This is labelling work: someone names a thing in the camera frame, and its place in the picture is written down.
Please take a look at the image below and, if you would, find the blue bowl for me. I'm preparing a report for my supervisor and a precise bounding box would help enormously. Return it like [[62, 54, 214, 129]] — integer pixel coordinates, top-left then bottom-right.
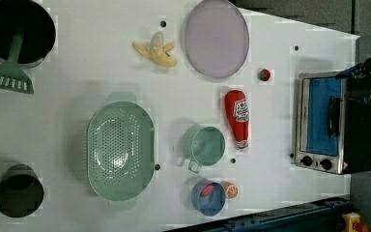
[[191, 179, 226, 217]]

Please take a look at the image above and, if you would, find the green slotted spatula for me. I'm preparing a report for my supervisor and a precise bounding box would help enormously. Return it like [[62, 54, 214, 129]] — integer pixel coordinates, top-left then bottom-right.
[[0, 33, 34, 95]]

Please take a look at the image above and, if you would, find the purple oval plate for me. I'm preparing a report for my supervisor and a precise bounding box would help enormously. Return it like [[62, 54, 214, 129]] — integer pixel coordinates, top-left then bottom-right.
[[185, 0, 249, 78]]

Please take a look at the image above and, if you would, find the orange slice toy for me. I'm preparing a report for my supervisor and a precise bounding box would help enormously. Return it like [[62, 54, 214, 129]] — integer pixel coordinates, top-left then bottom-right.
[[222, 182, 239, 199]]

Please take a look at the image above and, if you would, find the red ketchup bottle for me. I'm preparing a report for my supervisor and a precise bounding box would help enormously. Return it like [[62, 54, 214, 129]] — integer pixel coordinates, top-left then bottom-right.
[[224, 90, 249, 149]]

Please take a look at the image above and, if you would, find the small black cup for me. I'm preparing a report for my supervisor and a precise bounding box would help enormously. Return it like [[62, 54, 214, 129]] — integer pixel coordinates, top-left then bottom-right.
[[0, 163, 44, 218]]

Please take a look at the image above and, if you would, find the green mug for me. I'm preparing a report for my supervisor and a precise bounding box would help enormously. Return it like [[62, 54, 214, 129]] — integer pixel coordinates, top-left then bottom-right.
[[180, 125, 225, 173]]

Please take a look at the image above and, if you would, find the large black pot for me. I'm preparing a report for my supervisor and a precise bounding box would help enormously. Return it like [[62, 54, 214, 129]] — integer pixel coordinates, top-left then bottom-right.
[[0, 0, 56, 68]]

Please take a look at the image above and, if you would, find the yellow red clamp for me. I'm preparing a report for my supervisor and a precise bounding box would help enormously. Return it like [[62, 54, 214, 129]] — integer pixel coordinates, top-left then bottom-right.
[[342, 213, 369, 232]]

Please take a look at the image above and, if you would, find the green oval strainer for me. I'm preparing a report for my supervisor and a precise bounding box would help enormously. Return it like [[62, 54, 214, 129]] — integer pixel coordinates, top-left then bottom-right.
[[86, 92, 155, 202]]

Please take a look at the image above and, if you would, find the red toy in bowl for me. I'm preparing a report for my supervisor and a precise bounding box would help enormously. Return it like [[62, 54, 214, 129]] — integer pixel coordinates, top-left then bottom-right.
[[201, 184, 214, 196]]

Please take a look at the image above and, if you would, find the peeled banana toy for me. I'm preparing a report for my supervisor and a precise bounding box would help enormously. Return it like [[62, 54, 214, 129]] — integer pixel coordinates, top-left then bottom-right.
[[132, 32, 177, 68]]

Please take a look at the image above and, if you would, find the silver toaster oven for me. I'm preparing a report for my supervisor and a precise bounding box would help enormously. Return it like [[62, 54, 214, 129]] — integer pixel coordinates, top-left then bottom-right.
[[295, 72, 371, 175]]

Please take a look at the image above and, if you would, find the red strawberry toy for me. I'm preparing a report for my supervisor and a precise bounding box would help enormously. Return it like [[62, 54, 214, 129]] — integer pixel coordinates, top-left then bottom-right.
[[259, 69, 271, 81]]

